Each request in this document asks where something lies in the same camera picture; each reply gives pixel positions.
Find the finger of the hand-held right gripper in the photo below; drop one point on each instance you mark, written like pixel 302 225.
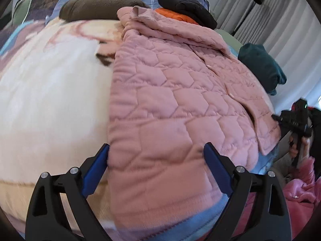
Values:
pixel 276 118

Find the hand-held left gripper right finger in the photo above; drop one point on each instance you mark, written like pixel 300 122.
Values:
pixel 217 170

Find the green cloth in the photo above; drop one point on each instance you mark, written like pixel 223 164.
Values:
pixel 21 11

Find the teal garment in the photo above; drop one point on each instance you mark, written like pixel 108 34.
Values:
pixel 263 64

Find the pink fluffy clothing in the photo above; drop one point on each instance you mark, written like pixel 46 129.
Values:
pixel 303 188

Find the orange garment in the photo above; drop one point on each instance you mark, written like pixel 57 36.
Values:
pixel 178 16

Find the pink quilted jacket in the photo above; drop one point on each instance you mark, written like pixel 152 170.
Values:
pixel 175 100

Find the black floor lamp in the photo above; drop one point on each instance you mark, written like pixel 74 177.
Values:
pixel 250 7

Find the black puffer jacket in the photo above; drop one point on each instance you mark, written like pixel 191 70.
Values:
pixel 190 6

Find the brown fleece cloth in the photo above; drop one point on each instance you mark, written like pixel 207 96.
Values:
pixel 100 7

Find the cream printed blanket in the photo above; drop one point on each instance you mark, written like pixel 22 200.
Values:
pixel 50 100

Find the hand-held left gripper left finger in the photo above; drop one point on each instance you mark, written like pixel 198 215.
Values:
pixel 96 170

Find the white curtain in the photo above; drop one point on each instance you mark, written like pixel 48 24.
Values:
pixel 280 30

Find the person's right hand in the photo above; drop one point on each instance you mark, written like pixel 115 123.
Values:
pixel 305 146

